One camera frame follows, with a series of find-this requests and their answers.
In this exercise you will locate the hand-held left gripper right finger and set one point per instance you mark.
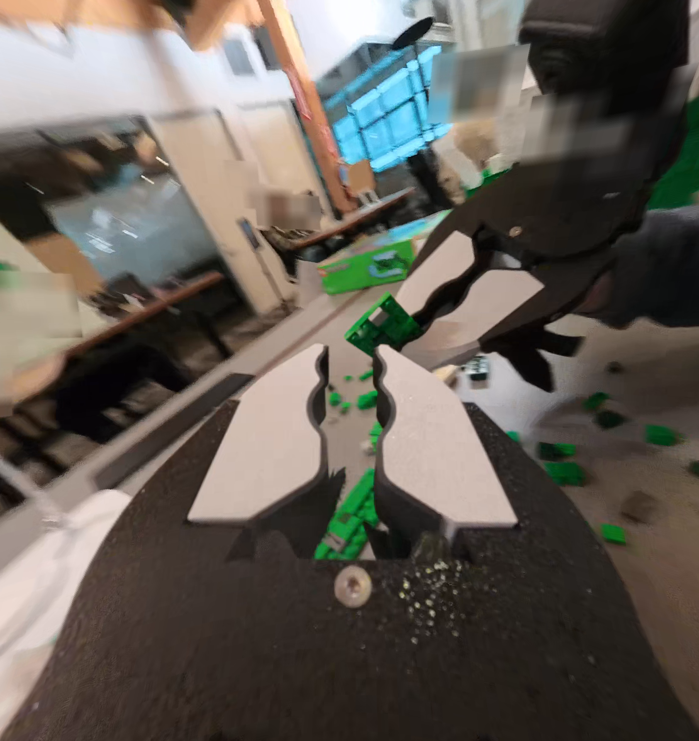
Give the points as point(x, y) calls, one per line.
point(442, 457)

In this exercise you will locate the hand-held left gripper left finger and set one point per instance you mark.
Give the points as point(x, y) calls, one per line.
point(268, 440)

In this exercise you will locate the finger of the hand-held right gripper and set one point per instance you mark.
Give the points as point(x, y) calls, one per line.
point(488, 307)
point(442, 266)

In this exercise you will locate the green brick assembly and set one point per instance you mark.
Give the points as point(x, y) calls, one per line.
point(384, 327)

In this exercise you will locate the person's right forearm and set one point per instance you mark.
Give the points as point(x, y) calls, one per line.
point(668, 266)

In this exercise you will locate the person's right hand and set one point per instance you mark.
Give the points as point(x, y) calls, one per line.
point(597, 295)

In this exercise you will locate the green cardboard box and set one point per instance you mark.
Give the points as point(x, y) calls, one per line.
point(361, 269)

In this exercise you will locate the brown background table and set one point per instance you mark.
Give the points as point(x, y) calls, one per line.
point(355, 215)
point(152, 307)

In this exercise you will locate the pile of loose bricks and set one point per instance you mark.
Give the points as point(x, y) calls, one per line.
point(564, 473)

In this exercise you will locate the green plastic crate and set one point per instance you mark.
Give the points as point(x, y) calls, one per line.
point(688, 168)

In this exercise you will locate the black floor lamp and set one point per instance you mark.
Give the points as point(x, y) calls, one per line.
point(413, 32)

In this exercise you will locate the clear plastic bag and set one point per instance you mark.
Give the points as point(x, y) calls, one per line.
point(31, 608)

